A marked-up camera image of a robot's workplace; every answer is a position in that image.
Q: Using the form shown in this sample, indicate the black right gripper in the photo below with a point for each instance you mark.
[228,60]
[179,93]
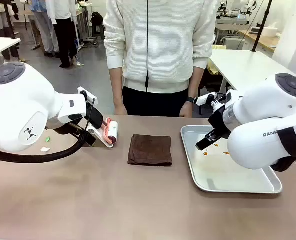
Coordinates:
[220,122]

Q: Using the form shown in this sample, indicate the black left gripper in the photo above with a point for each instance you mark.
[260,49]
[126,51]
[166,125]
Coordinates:
[95,117]

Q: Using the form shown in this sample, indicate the brown cloth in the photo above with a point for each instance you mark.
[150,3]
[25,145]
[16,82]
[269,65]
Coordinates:
[149,150]

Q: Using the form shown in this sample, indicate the person right forearm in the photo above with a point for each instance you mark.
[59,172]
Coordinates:
[116,86]

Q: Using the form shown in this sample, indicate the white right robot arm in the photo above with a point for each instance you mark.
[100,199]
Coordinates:
[258,112]

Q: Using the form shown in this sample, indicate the person left forearm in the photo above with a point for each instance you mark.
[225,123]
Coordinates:
[195,83]

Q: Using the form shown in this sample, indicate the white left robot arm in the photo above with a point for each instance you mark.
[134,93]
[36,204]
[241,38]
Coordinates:
[20,100]

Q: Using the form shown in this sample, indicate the person right hand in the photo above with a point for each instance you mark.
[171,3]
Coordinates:
[119,108]

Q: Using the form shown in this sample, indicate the person left hand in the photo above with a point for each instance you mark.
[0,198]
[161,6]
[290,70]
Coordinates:
[186,110]

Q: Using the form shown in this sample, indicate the white folding stand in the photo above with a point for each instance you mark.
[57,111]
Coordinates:
[97,136]

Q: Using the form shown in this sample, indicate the silver metal tray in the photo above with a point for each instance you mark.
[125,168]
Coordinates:
[218,175]

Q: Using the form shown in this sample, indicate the black wristwatch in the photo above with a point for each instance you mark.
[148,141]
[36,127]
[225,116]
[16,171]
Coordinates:
[191,100]

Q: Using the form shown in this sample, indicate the green paper scrap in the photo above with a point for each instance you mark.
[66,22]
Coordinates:
[47,139]

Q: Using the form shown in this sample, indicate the white paper scrap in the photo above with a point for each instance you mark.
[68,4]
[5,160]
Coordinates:
[44,149]

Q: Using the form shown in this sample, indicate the large white table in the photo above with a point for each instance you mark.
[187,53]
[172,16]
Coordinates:
[243,67]

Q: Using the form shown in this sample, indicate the yellow cloth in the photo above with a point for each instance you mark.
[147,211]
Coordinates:
[213,60]

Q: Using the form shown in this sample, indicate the person torso in white sweater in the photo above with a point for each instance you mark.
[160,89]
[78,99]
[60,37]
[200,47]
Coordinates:
[160,50]

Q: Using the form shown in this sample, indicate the bystander in black trousers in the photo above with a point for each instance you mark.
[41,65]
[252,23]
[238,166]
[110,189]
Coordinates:
[63,32]

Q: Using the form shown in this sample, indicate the black bag on stool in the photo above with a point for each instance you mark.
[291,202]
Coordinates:
[97,23]

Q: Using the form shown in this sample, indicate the wooden workbench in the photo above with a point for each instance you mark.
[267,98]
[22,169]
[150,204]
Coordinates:
[260,40]

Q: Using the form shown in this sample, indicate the bystander in grey trousers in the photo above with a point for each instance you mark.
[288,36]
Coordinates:
[41,27]

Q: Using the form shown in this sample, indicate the black slanted stand pole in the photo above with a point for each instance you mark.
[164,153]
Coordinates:
[261,25]

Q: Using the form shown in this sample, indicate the white paper roll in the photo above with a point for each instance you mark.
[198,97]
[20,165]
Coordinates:
[271,30]

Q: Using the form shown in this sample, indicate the small white table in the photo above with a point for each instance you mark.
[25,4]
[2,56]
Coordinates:
[0,46]

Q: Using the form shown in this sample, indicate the bystander in beige clothes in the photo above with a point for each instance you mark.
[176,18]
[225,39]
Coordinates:
[0,17]

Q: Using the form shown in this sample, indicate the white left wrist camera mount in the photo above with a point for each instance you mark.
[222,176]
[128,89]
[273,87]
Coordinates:
[89,94]

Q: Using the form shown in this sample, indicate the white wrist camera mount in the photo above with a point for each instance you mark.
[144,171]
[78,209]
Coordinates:
[89,94]
[204,98]

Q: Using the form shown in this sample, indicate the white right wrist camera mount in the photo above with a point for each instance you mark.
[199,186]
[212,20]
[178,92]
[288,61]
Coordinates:
[204,98]

